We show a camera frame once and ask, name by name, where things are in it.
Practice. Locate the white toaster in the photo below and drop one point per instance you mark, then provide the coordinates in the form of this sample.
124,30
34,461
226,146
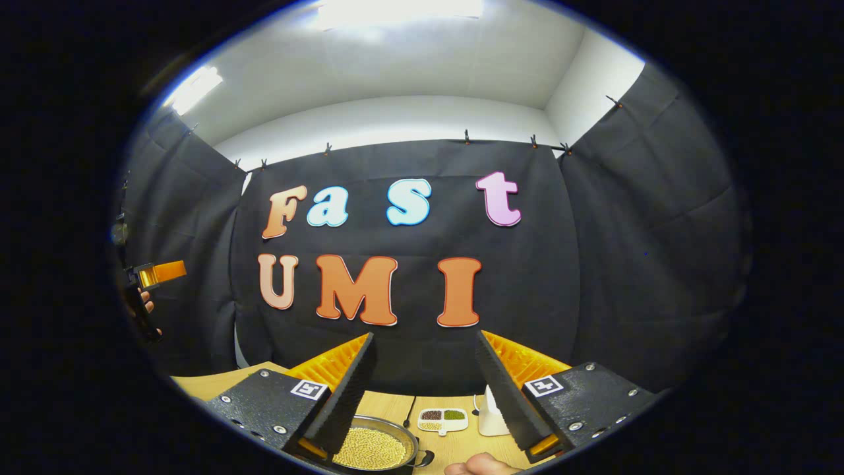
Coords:
491,419

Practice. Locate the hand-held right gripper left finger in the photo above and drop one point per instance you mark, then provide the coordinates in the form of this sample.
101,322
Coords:
349,396

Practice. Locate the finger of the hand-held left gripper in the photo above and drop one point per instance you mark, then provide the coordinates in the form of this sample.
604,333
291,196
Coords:
165,272

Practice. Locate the black backdrop cloth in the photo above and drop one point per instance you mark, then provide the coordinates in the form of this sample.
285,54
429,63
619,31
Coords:
593,264

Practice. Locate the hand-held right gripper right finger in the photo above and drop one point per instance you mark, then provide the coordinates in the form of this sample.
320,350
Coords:
504,396

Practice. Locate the ceiling light panel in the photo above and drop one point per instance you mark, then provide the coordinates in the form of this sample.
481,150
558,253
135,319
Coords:
402,12
194,89

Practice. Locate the white divided dish with beans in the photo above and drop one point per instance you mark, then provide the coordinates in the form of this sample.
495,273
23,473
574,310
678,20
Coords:
443,426

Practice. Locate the pile of soybeans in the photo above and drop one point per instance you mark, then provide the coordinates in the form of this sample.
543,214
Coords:
369,448

